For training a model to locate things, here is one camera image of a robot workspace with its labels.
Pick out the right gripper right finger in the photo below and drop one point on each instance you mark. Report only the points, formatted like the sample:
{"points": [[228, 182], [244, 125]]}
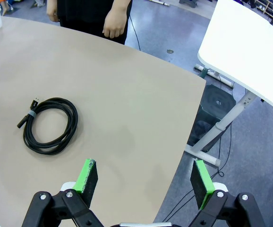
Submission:
{"points": [[202, 184]]}

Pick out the white desk table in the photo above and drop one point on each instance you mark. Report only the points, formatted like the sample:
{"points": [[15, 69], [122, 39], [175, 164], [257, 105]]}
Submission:
{"points": [[245, 47]]}

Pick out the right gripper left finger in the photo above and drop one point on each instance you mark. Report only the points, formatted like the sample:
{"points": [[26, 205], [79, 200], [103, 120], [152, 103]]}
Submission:
{"points": [[88, 182]]}

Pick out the person's right forearm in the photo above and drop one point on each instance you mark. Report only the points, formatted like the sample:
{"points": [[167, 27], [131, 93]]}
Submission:
{"points": [[52, 2]]}

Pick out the person's left forearm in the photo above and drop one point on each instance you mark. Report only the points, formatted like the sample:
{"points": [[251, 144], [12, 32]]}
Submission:
{"points": [[118, 6]]}

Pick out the person's right hand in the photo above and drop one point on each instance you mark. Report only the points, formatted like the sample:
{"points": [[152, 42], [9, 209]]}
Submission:
{"points": [[53, 14]]}

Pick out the person in black t-shirt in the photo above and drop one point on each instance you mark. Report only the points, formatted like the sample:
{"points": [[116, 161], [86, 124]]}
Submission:
{"points": [[89, 16]]}

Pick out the person's left hand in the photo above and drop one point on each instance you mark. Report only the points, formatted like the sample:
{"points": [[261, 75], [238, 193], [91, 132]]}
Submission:
{"points": [[114, 24]]}

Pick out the pale wooden shoe rack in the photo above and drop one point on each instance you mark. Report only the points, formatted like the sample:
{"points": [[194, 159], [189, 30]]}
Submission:
{"points": [[265, 7]]}

